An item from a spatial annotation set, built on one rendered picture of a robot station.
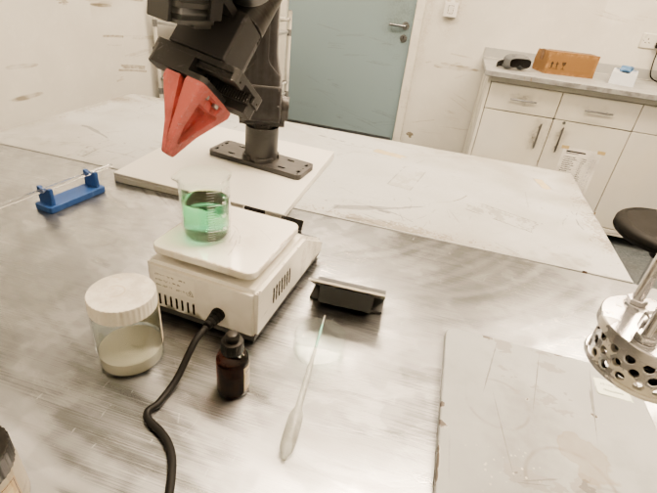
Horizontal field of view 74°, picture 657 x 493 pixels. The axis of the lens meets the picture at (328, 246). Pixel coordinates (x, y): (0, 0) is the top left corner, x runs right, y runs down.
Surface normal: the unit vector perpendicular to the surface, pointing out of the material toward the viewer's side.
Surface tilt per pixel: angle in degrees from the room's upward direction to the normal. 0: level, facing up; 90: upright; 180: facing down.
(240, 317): 90
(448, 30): 90
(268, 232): 0
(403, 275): 0
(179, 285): 90
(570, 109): 90
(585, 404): 0
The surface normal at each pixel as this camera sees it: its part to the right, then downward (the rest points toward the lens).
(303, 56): -0.27, 0.48
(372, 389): 0.10, -0.85
